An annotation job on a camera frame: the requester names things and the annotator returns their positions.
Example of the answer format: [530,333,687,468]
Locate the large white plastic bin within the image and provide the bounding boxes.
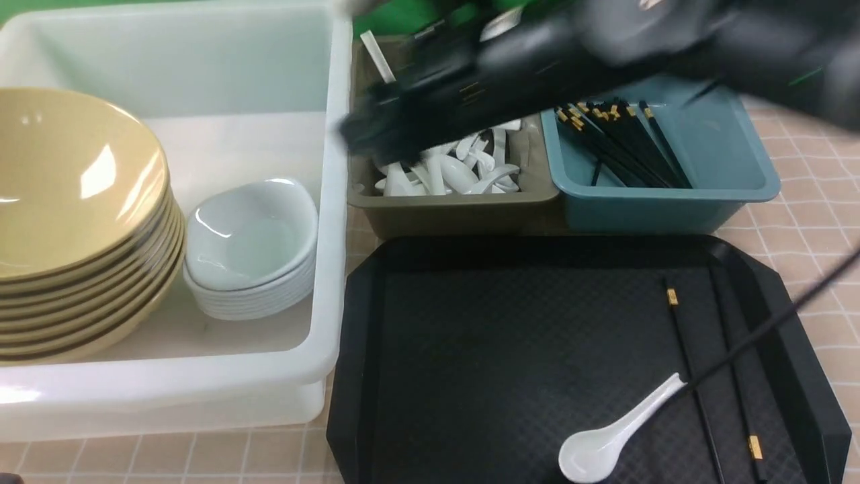
[2,1,352,442]

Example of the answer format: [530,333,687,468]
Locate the stack of white dishes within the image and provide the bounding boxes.
[182,256,316,321]

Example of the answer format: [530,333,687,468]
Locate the pile of white spoons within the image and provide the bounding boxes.
[374,120,523,196]

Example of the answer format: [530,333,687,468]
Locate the stack of yellow bowls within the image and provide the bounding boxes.
[2,190,185,366]

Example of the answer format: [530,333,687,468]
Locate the white ceramic soup spoon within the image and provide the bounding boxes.
[557,372,686,483]

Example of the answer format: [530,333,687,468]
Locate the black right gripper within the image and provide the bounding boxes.
[340,13,605,162]

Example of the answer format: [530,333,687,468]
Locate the black chopstick gold band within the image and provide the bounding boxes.
[707,266,770,483]

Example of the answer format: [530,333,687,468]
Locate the black plastic serving tray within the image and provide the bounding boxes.
[327,235,851,483]

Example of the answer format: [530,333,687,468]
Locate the bundle of black chopsticks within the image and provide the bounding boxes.
[555,97,692,189]

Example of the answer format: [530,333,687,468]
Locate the teal plastic chopstick bin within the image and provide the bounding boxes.
[541,77,781,234]

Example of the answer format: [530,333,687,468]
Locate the white square sauce dish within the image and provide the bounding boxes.
[185,178,318,293]

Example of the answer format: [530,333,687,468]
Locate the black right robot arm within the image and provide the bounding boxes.
[339,1,859,163]

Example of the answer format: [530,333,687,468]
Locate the olive plastic spoon bin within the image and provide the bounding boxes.
[347,34,560,237]

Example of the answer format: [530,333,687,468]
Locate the white spoon leaning upright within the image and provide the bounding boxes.
[359,31,396,83]

